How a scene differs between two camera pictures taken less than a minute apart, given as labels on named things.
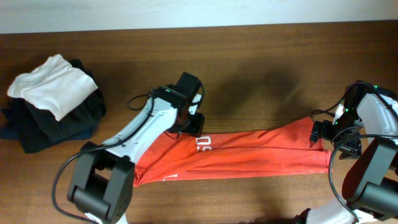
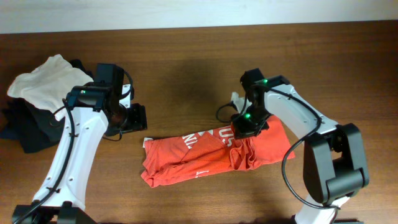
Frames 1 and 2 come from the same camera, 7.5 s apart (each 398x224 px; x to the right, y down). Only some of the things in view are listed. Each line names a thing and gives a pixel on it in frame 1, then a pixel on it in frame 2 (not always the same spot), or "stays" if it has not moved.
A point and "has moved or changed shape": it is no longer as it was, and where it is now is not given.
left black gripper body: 190,124 → 130,119
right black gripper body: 334,133 → 252,121
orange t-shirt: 292,146 has moved or changed shape
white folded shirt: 55,86 stays
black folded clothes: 35,129 stays
